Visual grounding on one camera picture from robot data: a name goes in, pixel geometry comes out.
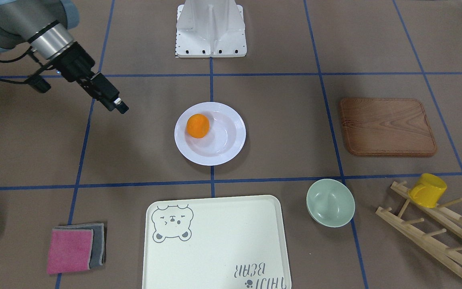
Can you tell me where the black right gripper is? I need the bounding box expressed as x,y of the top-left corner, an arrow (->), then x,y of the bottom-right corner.
51,42 -> 130,114

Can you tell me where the orange fruit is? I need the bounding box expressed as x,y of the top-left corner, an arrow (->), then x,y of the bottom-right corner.
186,114 -> 210,139

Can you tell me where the white round plate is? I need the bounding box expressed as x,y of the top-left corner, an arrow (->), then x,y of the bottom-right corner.
174,101 -> 246,166

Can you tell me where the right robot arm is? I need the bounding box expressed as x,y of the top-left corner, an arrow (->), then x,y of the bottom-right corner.
0,0 -> 129,114

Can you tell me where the cream bear serving tray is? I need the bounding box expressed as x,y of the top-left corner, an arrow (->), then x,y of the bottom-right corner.
142,195 -> 293,289

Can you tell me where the yellow plastic cup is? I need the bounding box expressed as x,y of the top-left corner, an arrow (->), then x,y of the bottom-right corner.
408,173 -> 448,208

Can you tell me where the brown wooden cutting board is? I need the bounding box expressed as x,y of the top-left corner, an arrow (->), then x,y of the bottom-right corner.
339,98 -> 438,157

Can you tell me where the wooden drying rack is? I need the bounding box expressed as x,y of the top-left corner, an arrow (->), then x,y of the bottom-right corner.
375,181 -> 462,279

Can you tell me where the pink cleaning cloth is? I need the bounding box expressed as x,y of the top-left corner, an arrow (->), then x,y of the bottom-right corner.
47,229 -> 93,275

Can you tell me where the grey cleaning cloth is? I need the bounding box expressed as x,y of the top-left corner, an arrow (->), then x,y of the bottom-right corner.
54,222 -> 105,269

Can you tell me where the light green bowl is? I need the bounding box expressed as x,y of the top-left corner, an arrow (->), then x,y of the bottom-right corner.
306,179 -> 356,228

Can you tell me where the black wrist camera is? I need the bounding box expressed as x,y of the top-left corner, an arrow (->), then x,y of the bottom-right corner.
24,75 -> 51,94

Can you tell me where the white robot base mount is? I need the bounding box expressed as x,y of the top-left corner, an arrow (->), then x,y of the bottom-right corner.
175,0 -> 247,58

